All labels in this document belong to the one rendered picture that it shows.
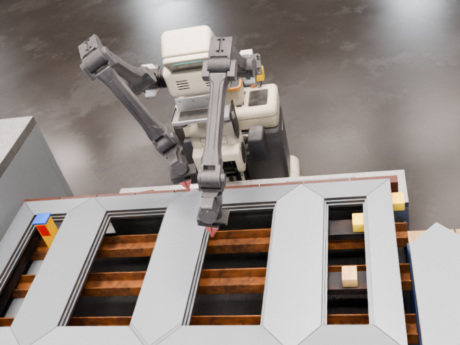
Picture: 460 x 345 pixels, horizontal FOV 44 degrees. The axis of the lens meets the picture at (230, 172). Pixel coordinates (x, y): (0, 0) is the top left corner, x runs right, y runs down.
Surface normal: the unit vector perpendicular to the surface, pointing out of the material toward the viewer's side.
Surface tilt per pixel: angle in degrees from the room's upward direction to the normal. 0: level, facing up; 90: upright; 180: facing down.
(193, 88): 98
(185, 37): 43
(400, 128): 0
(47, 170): 90
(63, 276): 0
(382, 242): 0
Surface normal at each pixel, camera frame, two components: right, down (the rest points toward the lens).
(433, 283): -0.21, -0.76
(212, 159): -0.18, -0.26
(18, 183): 0.97, -0.07
